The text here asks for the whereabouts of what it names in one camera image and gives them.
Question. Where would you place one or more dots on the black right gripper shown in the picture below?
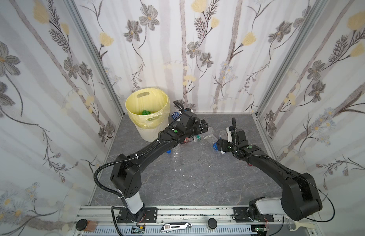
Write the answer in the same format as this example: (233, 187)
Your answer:
(226, 144)

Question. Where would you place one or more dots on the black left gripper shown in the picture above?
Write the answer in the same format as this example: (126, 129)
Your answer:
(200, 127)

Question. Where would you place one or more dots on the blue label bottle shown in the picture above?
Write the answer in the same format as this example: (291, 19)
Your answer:
(216, 146)

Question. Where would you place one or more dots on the green soda bottle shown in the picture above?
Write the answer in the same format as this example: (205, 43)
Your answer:
(146, 112)

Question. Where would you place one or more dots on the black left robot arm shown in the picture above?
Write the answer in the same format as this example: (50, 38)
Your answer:
(127, 170)

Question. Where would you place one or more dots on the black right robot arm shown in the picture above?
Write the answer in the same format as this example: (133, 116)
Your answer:
(300, 196)

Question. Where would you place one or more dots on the white bin with yellow liner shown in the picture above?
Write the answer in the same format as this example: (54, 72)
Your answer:
(154, 100)

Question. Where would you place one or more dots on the red orange tea bottle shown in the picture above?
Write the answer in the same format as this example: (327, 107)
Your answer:
(188, 139)

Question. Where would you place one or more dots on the clear crushed bottle white cap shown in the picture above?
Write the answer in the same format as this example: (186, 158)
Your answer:
(175, 155)

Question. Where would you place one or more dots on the black round knob centre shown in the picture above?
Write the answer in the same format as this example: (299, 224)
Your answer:
(212, 224)

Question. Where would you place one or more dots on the black round knob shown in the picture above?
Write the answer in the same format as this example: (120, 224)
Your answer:
(212, 224)
(81, 224)

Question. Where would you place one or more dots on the white peeler tool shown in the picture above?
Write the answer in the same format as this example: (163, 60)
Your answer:
(295, 225)

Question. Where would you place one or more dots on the silver adjustable wrench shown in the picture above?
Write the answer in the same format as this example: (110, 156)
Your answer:
(173, 226)

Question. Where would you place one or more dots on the black round knob left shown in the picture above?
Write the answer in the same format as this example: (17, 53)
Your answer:
(81, 224)

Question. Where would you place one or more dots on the aluminium mounting rail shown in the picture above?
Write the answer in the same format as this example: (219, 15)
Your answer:
(231, 221)

